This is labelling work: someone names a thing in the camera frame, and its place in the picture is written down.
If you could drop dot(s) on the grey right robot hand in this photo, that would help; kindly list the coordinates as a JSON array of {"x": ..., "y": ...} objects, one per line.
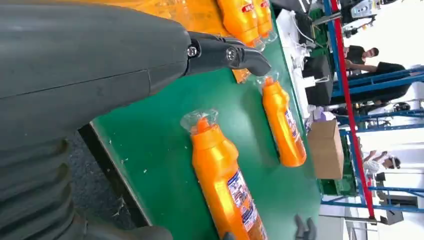
[{"x": 299, "y": 230}]

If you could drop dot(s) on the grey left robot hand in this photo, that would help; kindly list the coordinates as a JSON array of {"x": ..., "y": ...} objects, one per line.
[{"x": 82, "y": 59}]

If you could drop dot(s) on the orange drink bottle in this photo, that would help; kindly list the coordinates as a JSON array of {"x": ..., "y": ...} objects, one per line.
[
  {"x": 281, "y": 126},
  {"x": 265, "y": 16},
  {"x": 238, "y": 20},
  {"x": 215, "y": 172}
]

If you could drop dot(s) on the green plastic crate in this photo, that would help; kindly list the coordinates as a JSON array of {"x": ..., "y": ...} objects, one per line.
[
  {"x": 338, "y": 187},
  {"x": 317, "y": 33}
]

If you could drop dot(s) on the brown cardboard box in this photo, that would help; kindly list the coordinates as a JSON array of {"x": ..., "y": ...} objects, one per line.
[{"x": 326, "y": 152}]

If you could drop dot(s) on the person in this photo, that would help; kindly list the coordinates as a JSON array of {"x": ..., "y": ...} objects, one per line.
[
  {"x": 374, "y": 165},
  {"x": 356, "y": 54}
]

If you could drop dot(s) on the table with black edge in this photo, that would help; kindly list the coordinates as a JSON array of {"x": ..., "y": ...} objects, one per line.
[{"x": 109, "y": 165}]

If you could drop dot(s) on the green table mat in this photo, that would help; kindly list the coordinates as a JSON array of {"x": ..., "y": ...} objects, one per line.
[{"x": 159, "y": 139}]

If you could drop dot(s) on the purple white plastic bag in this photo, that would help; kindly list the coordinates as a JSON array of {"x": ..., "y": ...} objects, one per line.
[{"x": 319, "y": 116}]

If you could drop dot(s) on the red metal pole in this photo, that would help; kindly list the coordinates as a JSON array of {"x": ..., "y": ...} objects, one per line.
[{"x": 348, "y": 99}]

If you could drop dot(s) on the blue metal rack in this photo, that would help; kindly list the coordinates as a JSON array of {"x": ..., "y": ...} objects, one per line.
[{"x": 381, "y": 81}]

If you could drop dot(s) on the white desk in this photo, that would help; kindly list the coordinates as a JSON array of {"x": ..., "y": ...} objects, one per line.
[{"x": 286, "y": 36}]

